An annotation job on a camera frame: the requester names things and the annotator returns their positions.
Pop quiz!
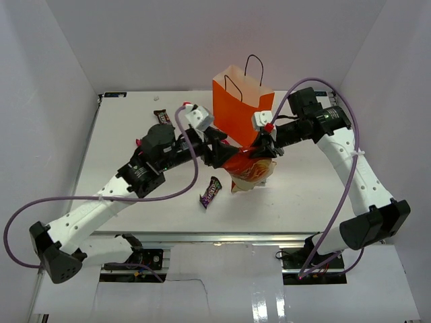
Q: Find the pink candy packet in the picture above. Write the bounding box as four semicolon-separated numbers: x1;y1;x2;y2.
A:
223;140;240;147

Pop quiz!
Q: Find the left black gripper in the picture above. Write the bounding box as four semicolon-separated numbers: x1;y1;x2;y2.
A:
160;126;240;172

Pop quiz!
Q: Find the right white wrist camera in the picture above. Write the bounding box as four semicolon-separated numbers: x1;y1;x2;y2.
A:
252;110;275;134

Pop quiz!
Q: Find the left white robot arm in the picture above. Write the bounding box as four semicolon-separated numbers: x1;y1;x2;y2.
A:
29;124;239;284

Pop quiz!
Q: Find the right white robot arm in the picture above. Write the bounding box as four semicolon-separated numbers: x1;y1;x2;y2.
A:
252;87;411;268

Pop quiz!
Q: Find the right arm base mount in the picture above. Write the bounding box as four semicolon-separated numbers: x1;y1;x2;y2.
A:
275;247;347;285

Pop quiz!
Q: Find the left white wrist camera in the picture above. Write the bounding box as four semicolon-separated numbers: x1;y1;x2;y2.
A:
185;102;214;132

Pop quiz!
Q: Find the orange chips bag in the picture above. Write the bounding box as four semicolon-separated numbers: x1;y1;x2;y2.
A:
222;151;277;193

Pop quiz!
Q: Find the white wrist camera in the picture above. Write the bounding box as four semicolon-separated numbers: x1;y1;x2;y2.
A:
252;110;275;134
185;102;214;132

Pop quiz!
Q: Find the brown purple M&M's pack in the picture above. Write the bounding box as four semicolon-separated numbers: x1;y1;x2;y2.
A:
199;176;222;209

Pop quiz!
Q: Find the orange paper bag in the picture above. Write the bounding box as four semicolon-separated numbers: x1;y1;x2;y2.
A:
212;65;275;146

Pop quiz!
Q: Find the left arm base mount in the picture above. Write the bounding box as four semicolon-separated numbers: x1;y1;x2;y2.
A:
100;235;166;283

